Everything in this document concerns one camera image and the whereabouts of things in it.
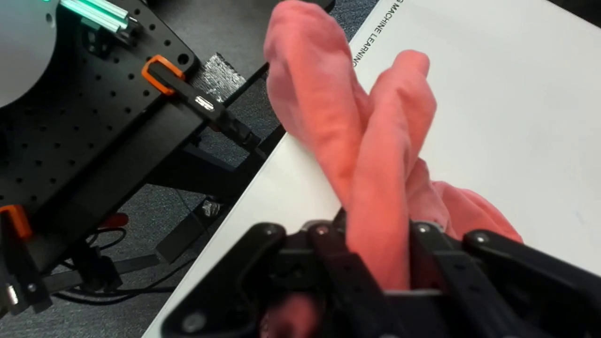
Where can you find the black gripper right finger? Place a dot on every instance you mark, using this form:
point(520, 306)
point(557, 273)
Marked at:
point(503, 288)

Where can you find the salmon pink sweatshirt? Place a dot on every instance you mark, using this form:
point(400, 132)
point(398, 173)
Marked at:
point(366, 141)

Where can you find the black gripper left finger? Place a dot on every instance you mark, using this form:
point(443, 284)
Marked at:
point(276, 284)

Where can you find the orange black clamp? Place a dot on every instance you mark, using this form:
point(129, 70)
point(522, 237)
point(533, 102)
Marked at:
point(170, 81)

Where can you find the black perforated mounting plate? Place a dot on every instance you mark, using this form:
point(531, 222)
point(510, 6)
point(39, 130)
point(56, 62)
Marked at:
point(71, 87)

